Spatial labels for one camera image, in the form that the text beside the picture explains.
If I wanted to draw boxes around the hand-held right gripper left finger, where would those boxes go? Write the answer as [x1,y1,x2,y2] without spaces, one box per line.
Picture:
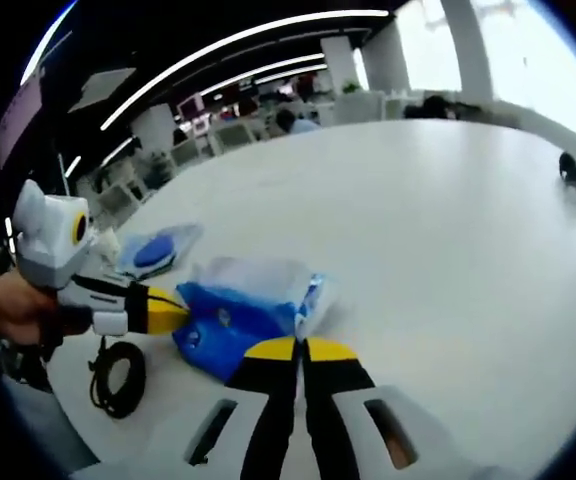
[73,335,300,480]

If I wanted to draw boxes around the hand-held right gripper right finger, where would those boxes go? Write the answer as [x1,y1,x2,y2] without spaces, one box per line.
[302,337,522,480]

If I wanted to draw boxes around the clear bag with blue pad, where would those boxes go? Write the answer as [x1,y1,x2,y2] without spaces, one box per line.
[117,223,205,280]

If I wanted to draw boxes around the black cable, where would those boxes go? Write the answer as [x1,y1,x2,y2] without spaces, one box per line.
[87,339,148,420]

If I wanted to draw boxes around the blue tissue pack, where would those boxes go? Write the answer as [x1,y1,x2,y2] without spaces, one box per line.
[171,256,340,385]

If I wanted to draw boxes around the small black object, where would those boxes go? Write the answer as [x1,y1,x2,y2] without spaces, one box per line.
[557,151,576,199]

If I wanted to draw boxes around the person's left hand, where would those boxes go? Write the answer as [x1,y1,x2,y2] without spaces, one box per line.
[0,271,95,349]

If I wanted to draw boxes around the white table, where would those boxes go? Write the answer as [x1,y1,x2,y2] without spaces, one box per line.
[47,119,576,480]

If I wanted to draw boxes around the dark office chair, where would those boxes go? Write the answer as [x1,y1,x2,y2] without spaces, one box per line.
[403,94,452,120]

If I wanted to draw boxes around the large wall screen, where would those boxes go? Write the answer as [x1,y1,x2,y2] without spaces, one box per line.
[0,74,44,169]

